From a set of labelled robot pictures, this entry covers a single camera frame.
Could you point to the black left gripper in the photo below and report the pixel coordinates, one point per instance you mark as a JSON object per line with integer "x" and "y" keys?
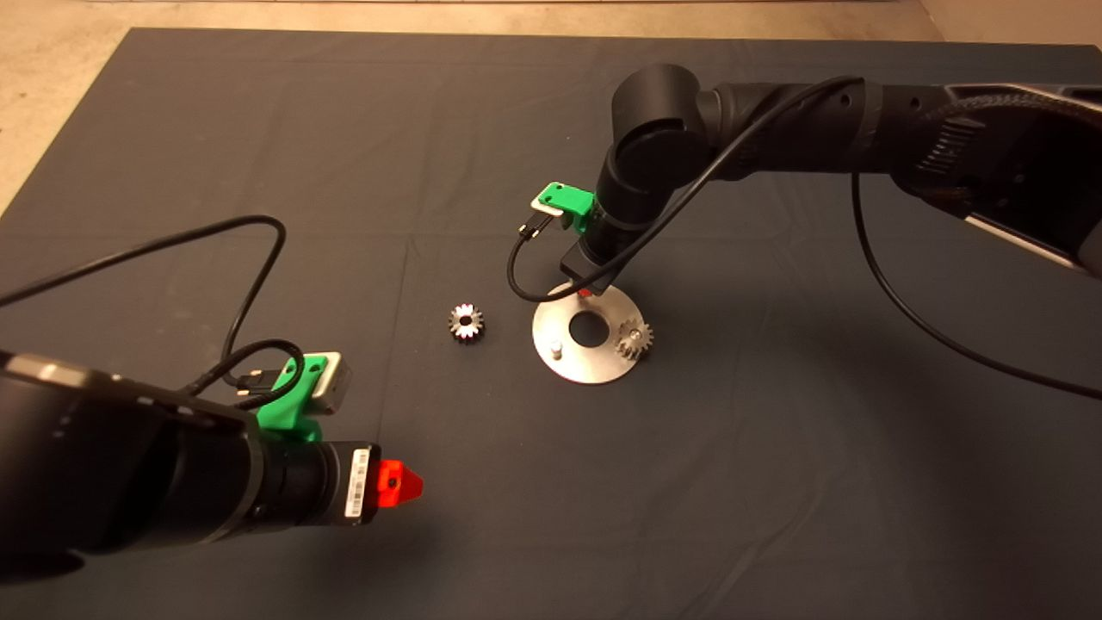
{"x": 353, "y": 486}

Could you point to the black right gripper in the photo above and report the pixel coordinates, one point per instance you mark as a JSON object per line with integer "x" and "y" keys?
{"x": 594, "y": 267}

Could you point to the small steel planetary gear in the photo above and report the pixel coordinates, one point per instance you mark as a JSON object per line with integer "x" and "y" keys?
{"x": 641, "y": 347}
{"x": 475, "y": 325}

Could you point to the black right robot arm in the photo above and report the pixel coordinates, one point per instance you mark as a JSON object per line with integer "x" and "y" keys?
{"x": 861, "y": 129}

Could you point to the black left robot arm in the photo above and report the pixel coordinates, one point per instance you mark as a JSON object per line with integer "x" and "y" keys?
{"x": 112, "y": 456}

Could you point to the round metal carrier plate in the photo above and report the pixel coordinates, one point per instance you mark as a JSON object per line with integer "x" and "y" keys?
{"x": 594, "y": 370}

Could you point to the dark grey table cloth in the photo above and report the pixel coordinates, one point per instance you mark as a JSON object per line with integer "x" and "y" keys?
{"x": 430, "y": 129}

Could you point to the green right camera mount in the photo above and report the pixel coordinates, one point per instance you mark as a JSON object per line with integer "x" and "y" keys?
{"x": 572, "y": 202}

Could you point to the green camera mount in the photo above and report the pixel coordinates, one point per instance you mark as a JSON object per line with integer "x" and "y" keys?
{"x": 282, "y": 405}
{"x": 572, "y": 202}

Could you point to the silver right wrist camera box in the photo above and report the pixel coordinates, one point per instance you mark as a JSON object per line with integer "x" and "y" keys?
{"x": 544, "y": 207}

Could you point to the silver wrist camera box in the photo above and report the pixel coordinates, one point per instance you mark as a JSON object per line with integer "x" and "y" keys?
{"x": 334, "y": 392}
{"x": 544, "y": 207}

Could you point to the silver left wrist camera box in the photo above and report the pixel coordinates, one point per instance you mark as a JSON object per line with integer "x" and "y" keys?
{"x": 334, "y": 392}

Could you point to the green left camera mount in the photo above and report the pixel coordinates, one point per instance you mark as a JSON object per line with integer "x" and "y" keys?
{"x": 282, "y": 405}

